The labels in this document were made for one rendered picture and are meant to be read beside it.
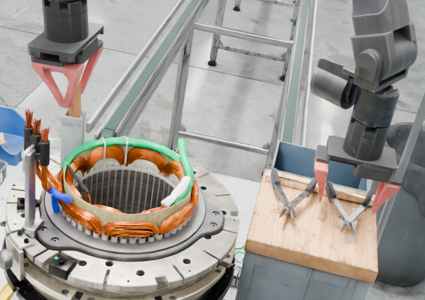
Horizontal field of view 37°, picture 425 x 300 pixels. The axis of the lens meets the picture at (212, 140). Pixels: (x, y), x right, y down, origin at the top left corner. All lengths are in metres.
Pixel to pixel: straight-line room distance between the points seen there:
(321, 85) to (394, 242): 1.62
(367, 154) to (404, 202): 1.48
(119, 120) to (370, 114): 1.00
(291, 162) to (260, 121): 2.36
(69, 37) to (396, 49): 0.42
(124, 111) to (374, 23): 1.09
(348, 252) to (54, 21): 0.52
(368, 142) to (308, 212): 0.15
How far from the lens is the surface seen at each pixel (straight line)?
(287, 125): 1.89
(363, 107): 0.91
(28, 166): 0.78
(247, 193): 1.51
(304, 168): 1.19
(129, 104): 1.86
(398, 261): 2.57
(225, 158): 3.13
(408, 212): 2.43
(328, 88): 0.94
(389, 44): 0.85
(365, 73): 0.86
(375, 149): 0.93
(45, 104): 3.45
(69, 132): 0.92
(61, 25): 0.83
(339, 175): 1.19
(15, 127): 1.63
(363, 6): 0.87
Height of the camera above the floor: 1.63
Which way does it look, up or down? 30 degrees down
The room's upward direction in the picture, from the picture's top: 10 degrees clockwise
